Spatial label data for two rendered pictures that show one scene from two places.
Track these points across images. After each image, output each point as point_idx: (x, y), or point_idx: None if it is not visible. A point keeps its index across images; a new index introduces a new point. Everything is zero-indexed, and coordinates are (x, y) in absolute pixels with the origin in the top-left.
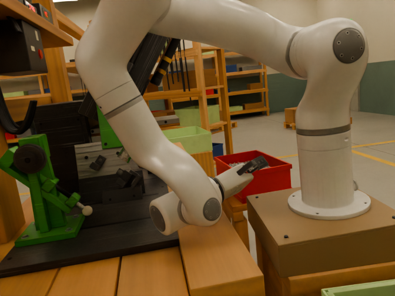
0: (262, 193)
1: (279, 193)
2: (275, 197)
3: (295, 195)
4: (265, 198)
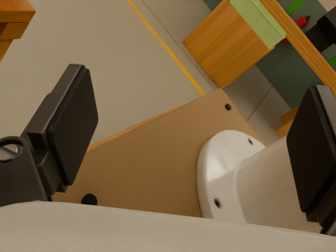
0: (91, 153)
1: (150, 157)
2: (154, 191)
3: (219, 196)
4: (127, 206)
